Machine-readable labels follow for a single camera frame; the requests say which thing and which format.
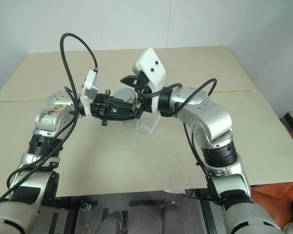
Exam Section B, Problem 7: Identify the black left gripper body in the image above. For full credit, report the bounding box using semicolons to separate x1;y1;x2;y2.
90;90;116;127

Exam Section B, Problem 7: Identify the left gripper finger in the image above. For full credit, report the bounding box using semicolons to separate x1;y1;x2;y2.
105;107;144;122
108;97;137;109

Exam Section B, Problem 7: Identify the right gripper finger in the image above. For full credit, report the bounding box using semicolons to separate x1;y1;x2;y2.
120;75;138;86
135;94;146;110

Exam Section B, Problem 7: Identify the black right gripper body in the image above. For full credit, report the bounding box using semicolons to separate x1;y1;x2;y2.
133;70;152;96

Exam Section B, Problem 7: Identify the grey jar lid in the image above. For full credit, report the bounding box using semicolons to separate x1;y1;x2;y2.
114;88;139;106

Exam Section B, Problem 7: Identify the clear plastic jar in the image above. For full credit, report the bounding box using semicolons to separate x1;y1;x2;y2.
123;118;140;132

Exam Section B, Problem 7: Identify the clear plastic box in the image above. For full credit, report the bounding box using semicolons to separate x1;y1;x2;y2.
136;113;161;135

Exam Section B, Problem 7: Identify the crumpled white tape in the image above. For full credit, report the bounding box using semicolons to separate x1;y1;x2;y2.
163;187;186;195

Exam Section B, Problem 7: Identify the small metal clamp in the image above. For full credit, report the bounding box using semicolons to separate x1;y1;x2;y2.
79;200;92;212

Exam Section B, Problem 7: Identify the grey rounded robot leg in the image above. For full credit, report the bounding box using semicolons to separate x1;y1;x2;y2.
101;210;124;234
162;203;184;234

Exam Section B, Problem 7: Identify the orange bag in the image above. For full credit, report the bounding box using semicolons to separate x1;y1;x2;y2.
250;175;293;228

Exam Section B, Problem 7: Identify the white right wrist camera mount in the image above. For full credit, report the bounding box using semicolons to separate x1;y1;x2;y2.
131;47;167;114

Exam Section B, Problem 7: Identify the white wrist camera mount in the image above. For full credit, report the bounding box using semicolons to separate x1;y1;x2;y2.
131;47;167;114
79;69;102;120

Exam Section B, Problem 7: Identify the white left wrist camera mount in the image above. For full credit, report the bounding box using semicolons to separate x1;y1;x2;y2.
79;69;102;120

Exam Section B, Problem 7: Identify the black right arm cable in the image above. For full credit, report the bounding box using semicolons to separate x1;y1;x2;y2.
134;78;226;203

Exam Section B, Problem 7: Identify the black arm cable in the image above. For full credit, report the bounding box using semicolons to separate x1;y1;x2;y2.
0;32;99;208
134;78;226;203

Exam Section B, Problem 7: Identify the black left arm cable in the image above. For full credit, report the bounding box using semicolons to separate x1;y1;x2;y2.
0;32;99;208

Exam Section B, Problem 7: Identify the black table frame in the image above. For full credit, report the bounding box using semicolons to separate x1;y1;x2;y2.
0;187;225;234

